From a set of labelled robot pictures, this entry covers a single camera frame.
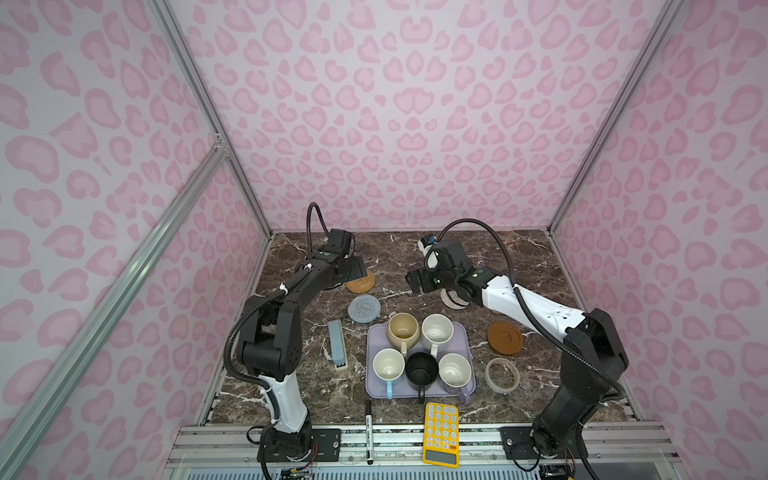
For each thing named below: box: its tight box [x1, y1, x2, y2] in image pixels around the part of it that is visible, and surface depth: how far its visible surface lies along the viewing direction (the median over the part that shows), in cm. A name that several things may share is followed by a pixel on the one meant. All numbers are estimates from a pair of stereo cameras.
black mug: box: [405, 352, 439, 404], surface depth 79 cm
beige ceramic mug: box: [387, 312, 421, 357], surface depth 86 cm
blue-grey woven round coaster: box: [348, 294, 381, 324], surface depth 100 cm
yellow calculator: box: [422, 402, 461, 469], surface depth 75 cm
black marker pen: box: [365, 399, 374, 466], surface depth 76 cm
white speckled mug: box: [421, 313, 455, 358], surface depth 87 cm
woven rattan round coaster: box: [346, 270, 376, 293], surface depth 106 cm
